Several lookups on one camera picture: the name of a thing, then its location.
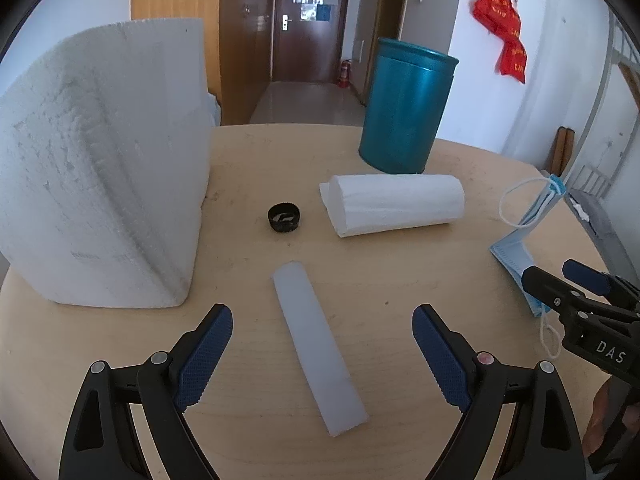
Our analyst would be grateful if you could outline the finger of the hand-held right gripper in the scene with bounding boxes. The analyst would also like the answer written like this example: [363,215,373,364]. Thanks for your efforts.
[520,266,608,313]
[561,259,640,311]

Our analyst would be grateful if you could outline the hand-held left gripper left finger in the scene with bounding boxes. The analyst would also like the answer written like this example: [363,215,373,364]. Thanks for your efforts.
[59,303,234,480]

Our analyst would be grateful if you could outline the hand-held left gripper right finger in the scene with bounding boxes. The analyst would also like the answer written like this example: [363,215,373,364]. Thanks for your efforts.
[411,304,587,480]

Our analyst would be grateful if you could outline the blue face mask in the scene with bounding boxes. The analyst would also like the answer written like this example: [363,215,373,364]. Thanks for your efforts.
[490,172,568,361]

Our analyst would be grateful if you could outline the white foam strip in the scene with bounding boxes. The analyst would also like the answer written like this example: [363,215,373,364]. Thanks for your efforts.
[272,261,370,437]

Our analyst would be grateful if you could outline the white paper towel roll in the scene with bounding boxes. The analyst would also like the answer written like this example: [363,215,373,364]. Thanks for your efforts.
[319,173,466,239]

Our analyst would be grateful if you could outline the white foam box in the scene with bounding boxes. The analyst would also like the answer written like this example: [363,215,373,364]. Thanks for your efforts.
[0,18,213,308]

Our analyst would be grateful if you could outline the person's right hand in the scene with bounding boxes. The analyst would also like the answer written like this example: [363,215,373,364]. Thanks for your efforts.
[585,375,628,461]

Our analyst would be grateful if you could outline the grey bunk bedding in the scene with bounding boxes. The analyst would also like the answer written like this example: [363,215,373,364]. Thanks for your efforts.
[570,190,616,241]

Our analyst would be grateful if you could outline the leaning wooden boards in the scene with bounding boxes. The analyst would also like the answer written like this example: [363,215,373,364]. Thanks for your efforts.
[550,127,576,181]

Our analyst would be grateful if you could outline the black bottle cap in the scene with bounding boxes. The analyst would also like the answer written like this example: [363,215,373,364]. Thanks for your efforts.
[267,202,302,234]

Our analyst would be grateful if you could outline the metal bunk bed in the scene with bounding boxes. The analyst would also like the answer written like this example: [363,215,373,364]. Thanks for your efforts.
[567,10,640,211]

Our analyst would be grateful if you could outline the red plastic bag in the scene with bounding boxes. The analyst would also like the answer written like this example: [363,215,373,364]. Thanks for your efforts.
[496,35,527,85]
[472,0,523,41]

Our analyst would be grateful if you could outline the teal metal canister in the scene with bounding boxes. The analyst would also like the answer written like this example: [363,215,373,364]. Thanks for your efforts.
[358,36,460,175]

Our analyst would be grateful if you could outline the brown side door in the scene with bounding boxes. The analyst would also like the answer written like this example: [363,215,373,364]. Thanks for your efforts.
[367,0,416,106]

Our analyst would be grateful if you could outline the dark brown entrance door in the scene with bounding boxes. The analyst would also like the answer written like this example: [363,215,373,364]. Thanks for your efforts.
[270,0,351,83]

